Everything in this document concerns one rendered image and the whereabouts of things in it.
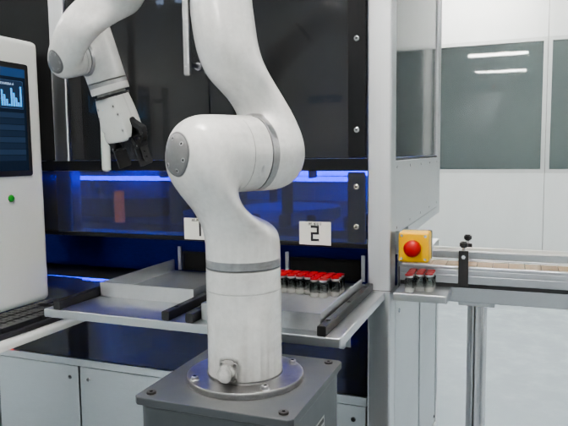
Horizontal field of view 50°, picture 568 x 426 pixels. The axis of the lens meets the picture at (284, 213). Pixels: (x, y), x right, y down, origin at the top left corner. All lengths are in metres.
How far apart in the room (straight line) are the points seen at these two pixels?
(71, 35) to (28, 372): 1.22
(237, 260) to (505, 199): 5.26
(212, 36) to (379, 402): 1.03
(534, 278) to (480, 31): 4.73
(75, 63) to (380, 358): 0.98
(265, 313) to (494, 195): 5.22
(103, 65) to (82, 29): 0.11
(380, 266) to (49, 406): 1.18
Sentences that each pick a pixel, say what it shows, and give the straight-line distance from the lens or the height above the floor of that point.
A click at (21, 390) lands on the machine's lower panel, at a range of 2.21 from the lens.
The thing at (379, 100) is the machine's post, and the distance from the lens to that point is 1.50.
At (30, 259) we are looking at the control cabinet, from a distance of 1.88.
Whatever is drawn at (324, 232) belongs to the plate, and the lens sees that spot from 1.54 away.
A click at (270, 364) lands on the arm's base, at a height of 0.90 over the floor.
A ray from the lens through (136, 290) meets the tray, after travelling 1.50.
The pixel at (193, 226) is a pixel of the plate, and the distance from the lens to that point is 1.69.
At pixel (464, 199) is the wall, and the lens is 6.09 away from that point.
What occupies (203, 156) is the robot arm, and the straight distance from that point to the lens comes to 0.86.
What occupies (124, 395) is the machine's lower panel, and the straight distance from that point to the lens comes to 1.95.
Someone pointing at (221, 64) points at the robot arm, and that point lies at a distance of 0.96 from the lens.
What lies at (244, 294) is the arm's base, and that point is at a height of 1.01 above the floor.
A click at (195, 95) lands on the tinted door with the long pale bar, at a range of 1.69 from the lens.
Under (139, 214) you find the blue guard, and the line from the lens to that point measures 1.78.
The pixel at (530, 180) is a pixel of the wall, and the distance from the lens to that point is 6.06.
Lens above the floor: 1.22
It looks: 6 degrees down
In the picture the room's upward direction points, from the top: 1 degrees counter-clockwise
